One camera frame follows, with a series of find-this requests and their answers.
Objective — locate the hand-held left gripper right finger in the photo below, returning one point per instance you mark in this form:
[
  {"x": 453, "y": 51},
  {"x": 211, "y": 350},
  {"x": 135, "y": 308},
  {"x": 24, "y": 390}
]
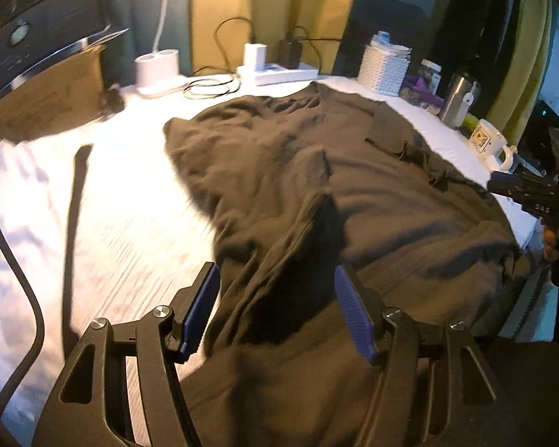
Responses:
[{"x": 354, "y": 312}]

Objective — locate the clear jar with white lid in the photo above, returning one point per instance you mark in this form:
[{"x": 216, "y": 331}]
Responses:
[{"x": 431, "y": 72}]

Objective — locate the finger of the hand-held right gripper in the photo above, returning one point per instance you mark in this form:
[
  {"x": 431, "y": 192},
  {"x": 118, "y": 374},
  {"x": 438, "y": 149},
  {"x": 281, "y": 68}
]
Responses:
[{"x": 517, "y": 187}]

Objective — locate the black chair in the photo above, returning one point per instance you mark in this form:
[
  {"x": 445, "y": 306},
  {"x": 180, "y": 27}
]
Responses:
[{"x": 386, "y": 14}]

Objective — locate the white woven basket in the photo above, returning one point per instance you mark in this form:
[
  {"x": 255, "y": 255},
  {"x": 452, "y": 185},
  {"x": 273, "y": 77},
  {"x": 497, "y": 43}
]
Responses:
[{"x": 383, "y": 72}]

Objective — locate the white textured table cover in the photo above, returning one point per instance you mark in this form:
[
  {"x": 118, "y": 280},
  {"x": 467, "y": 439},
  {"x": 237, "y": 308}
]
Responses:
[{"x": 130, "y": 186}]

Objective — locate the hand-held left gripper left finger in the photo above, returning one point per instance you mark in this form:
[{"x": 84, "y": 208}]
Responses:
[{"x": 200, "y": 309}]

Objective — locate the white charger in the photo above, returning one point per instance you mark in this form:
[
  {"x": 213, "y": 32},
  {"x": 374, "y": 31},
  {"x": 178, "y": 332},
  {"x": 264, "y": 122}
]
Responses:
[{"x": 254, "y": 56}]

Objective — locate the white printed mug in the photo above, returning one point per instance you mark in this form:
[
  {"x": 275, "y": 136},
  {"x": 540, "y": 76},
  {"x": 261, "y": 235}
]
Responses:
[{"x": 487, "y": 142}]

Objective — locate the black charger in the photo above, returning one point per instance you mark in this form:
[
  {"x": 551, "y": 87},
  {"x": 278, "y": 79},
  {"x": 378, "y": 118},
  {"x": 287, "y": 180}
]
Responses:
[{"x": 289, "y": 53}]

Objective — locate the black appliance with round display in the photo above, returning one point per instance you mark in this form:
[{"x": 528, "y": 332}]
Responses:
[{"x": 51, "y": 18}]

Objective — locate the white packets in basket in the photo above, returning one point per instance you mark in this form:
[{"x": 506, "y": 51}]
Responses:
[{"x": 389, "y": 43}]

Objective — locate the brown cardboard box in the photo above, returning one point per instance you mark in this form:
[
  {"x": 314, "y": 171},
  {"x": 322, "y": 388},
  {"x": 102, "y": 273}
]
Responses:
[{"x": 46, "y": 98}]

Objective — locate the purple item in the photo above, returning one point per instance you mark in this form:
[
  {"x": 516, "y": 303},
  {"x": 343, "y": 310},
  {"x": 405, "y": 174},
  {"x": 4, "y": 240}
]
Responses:
[{"x": 421, "y": 91}]

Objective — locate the dark olive garment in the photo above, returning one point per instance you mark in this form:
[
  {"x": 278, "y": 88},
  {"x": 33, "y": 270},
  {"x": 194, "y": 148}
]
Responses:
[{"x": 284, "y": 172}]

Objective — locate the stainless steel tumbler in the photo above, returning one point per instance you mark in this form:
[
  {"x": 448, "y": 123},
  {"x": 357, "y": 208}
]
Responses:
[{"x": 457, "y": 100}]

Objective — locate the white desk lamp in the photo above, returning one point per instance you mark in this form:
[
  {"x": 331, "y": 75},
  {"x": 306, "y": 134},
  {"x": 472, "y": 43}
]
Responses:
[{"x": 158, "y": 70}]

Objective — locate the white power strip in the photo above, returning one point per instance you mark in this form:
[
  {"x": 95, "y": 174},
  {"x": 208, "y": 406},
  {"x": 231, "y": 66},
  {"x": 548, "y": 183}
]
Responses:
[{"x": 279, "y": 74}]

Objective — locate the person's right hand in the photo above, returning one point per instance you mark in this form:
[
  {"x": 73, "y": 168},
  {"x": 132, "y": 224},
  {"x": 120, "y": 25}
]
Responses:
[{"x": 549, "y": 244}]

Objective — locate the yellow-green small item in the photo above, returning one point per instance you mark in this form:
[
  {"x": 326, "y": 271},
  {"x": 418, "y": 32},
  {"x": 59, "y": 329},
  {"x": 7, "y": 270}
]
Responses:
[{"x": 471, "y": 123}]

